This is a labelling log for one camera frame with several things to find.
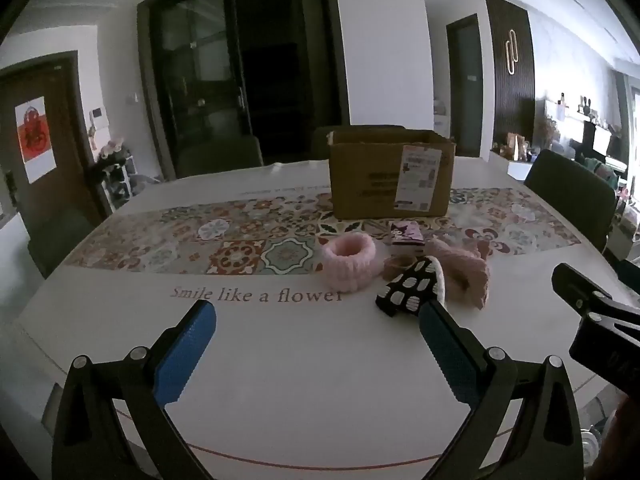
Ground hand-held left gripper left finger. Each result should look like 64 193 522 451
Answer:
51 299 217 480

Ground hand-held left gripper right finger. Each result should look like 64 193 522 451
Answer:
419 300 585 480

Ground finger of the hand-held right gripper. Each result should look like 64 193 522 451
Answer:
552 262 640 321

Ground black white dotted headband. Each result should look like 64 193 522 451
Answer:
375 256 447 318

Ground pink knitted socks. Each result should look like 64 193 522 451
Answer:
425 237 492 311

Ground brown hair tie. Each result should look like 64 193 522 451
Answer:
383 255 418 282

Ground purple cartoon sock packet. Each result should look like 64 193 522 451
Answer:
389 220 426 258

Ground pink fluffy headband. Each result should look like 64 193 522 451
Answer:
320 233 377 293

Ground brown cardboard box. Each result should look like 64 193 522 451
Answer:
327 129 457 221

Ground person's right forearm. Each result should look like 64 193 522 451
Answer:
601 395 640 480

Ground white tile-patterned tablecloth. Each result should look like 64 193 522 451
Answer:
15 157 626 480

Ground white box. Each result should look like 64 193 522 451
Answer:
507 160 540 181

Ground white shoe rack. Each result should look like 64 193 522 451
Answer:
97 155 137 211

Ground dark frosted glass door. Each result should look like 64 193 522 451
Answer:
446 14 486 158

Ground pink plush toy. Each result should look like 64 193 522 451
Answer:
99 137 127 160

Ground brown wooden door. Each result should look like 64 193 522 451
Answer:
0 50 112 228

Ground red and white door poster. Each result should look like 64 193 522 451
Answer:
14 96 56 184

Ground dark framed glass sliding door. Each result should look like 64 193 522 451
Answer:
136 0 351 181

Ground wall shelf with ornaments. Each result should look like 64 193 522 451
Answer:
545 92 626 133

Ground dark slatted wall panel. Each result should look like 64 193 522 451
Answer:
484 0 537 157

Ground clip-shaped wall light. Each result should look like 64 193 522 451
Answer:
502 30 521 77

